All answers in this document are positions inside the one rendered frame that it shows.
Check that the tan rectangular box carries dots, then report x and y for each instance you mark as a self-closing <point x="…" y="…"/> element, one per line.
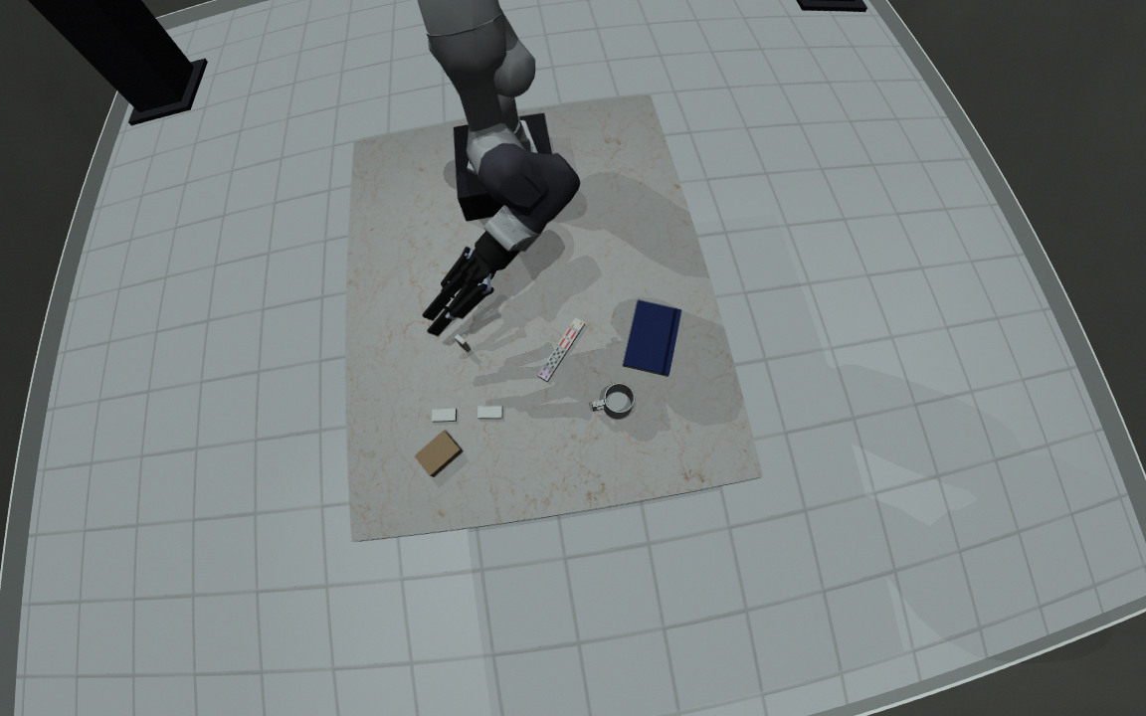
<point x="438" y="453"/>

